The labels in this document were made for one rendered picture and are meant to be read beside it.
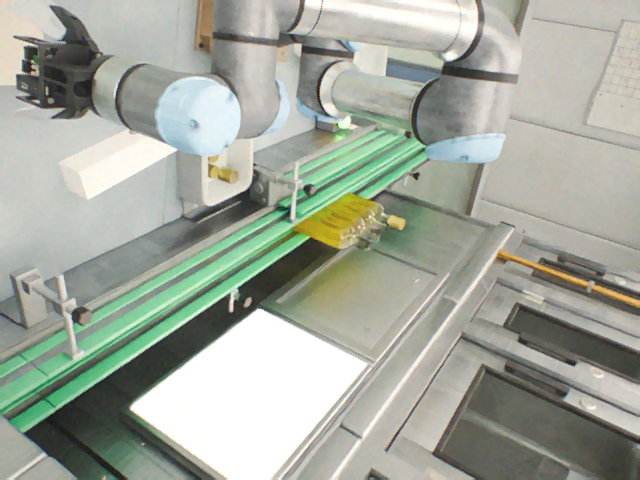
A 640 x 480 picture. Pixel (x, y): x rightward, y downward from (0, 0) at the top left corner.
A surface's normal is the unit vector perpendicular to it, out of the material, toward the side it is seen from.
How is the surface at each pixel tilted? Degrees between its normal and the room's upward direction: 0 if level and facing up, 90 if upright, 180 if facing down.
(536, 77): 90
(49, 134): 0
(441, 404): 90
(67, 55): 1
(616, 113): 90
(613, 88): 90
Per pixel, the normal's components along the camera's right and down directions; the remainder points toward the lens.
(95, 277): 0.10, -0.86
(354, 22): 0.42, 0.71
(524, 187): -0.54, 0.38
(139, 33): 0.84, 0.34
